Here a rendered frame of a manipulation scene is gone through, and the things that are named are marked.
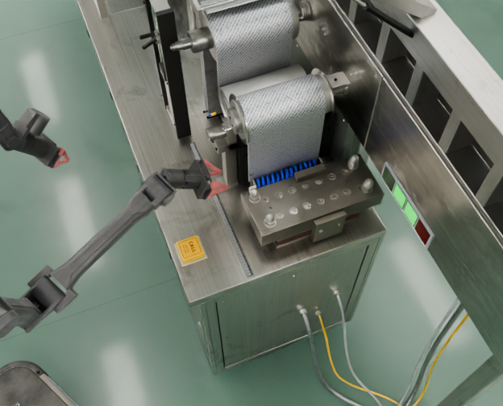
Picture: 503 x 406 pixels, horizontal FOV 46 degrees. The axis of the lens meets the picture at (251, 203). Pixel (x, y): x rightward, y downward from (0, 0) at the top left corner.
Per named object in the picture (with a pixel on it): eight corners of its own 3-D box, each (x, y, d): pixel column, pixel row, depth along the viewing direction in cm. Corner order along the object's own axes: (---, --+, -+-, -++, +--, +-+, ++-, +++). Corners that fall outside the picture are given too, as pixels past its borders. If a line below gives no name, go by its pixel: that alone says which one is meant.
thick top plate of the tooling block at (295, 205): (242, 204, 185) (241, 193, 180) (357, 164, 193) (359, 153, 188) (261, 246, 177) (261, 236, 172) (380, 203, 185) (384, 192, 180)
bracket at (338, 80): (323, 80, 171) (324, 75, 170) (342, 74, 172) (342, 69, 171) (331, 92, 169) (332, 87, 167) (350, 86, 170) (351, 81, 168)
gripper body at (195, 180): (202, 200, 172) (180, 200, 168) (191, 173, 177) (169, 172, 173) (212, 185, 168) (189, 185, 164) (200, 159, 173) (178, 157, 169)
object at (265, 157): (248, 180, 184) (247, 143, 168) (317, 157, 188) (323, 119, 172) (248, 182, 183) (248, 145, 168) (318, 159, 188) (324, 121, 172)
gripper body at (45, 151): (39, 132, 180) (23, 126, 173) (62, 149, 177) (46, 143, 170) (28, 150, 181) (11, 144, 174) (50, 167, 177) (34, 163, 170)
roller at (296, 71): (218, 105, 187) (217, 79, 177) (293, 83, 192) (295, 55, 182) (232, 134, 181) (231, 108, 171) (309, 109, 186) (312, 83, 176)
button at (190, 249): (176, 246, 185) (175, 242, 183) (197, 238, 187) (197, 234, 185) (183, 264, 182) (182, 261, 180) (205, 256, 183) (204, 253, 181)
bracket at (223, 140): (214, 180, 198) (209, 121, 172) (233, 174, 199) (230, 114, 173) (220, 192, 196) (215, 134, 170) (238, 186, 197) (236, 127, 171)
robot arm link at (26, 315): (32, 339, 152) (5, 311, 152) (72, 300, 155) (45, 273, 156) (-19, 347, 109) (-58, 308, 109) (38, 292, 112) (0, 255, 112)
